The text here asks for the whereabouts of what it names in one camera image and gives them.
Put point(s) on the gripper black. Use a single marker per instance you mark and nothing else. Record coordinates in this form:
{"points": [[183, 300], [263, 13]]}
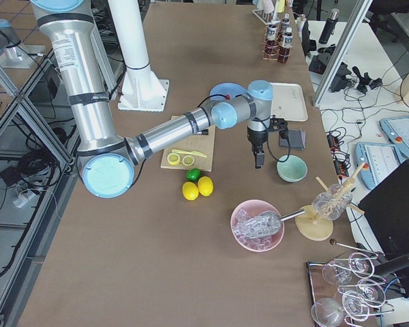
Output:
{"points": [[256, 137]]}

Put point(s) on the blue plate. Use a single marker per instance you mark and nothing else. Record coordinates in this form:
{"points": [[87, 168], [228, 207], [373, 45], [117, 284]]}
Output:
{"points": [[226, 90]]}

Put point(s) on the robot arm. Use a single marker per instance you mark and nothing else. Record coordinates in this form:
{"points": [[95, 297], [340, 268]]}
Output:
{"points": [[106, 160]]}

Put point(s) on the green bowl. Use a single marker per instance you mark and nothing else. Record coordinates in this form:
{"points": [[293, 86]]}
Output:
{"points": [[294, 169]]}

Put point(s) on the grey folded cloth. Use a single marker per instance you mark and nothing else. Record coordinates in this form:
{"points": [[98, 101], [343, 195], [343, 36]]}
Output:
{"points": [[296, 138]]}

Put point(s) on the wooden cutting board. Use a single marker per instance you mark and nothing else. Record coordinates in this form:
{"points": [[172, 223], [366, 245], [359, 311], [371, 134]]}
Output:
{"points": [[201, 143]]}

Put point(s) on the pink bowl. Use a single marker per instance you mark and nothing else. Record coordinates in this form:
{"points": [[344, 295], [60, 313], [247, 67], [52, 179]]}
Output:
{"points": [[244, 212]]}

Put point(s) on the cream rabbit tray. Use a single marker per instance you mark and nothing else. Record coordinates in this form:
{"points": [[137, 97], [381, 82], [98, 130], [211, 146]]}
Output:
{"points": [[288, 102]]}

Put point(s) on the yellow lemon near lime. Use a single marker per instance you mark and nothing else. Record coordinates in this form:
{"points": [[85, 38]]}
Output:
{"points": [[205, 186]]}

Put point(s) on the yellow plastic knife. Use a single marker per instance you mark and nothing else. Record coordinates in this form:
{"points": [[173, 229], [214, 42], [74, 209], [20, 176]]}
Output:
{"points": [[193, 153]]}

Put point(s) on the steel ice scoop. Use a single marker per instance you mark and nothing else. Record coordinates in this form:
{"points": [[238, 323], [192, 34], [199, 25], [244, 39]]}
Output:
{"points": [[268, 223]]}

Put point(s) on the green lime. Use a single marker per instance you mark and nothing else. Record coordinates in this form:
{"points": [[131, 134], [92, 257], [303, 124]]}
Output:
{"points": [[193, 175]]}

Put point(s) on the thin lemon slice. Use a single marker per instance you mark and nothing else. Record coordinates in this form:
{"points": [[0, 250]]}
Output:
{"points": [[187, 160]]}

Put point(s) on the yellow lemon outer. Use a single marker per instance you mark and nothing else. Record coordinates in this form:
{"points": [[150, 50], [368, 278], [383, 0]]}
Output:
{"points": [[190, 191]]}

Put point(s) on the thick lemon half slice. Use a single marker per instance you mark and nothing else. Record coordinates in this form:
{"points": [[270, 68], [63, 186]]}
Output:
{"points": [[173, 159]]}

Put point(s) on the glass mug on stand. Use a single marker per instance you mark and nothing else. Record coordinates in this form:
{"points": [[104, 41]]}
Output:
{"points": [[333, 202]]}

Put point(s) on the wooden cup stand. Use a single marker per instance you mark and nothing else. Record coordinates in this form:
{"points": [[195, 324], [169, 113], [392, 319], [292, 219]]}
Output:
{"points": [[315, 227]]}

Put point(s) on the dark drink bottle middle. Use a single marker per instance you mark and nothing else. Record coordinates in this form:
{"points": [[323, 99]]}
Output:
{"points": [[286, 45]]}

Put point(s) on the dark drink bottle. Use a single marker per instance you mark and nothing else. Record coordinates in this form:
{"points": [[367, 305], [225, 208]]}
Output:
{"points": [[271, 43], [285, 23], [286, 45]]}

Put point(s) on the dark drink bottle upper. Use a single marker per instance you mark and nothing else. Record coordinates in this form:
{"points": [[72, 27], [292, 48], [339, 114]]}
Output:
{"points": [[271, 43]]}

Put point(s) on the teach pendant near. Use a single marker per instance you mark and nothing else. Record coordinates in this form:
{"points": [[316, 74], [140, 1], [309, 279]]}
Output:
{"points": [[381, 158]]}

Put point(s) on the teach pendant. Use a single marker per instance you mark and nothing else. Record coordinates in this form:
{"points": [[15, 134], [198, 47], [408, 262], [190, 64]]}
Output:
{"points": [[397, 131], [381, 158]]}

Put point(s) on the dark drink bottle outer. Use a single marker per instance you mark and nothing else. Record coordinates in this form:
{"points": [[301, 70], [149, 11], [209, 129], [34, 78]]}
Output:
{"points": [[285, 23]]}

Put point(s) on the white cup rack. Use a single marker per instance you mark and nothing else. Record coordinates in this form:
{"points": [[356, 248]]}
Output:
{"points": [[268, 18]]}

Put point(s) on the black thermos bottle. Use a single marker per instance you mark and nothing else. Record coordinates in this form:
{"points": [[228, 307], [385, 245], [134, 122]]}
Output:
{"points": [[329, 26]]}

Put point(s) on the black monitor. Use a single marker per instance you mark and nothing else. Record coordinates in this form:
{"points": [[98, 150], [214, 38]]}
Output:
{"points": [[387, 211]]}

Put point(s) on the teach pendant far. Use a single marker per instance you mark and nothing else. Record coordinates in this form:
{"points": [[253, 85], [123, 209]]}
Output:
{"points": [[397, 131]]}

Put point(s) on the pink cup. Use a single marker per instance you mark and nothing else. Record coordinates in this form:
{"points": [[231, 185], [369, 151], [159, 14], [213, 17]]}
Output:
{"points": [[267, 6]]}

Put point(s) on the wine glass rack tray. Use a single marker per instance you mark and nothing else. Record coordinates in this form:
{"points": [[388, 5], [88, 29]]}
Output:
{"points": [[346, 290]]}

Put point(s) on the copper wire bottle rack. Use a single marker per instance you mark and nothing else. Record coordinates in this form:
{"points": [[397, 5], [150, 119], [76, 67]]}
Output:
{"points": [[279, 39]]}

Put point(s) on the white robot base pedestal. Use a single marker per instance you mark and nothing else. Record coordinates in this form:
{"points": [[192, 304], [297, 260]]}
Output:
{"points": [[142, 90]]}

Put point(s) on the aluminium frame post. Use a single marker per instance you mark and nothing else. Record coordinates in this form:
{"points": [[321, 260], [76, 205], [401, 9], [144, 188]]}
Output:
{"points": [[360, 9]]}

